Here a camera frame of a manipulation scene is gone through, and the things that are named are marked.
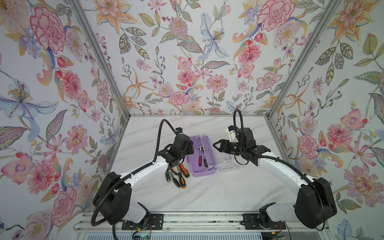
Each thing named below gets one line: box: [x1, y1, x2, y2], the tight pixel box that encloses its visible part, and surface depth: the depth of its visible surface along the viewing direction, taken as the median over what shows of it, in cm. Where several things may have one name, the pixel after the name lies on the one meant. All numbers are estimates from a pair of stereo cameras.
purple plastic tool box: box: [186, 134, 218, 178], surface depth 97 cm
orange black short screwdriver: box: [179, 163, 190, 178], surface depth 92 cm
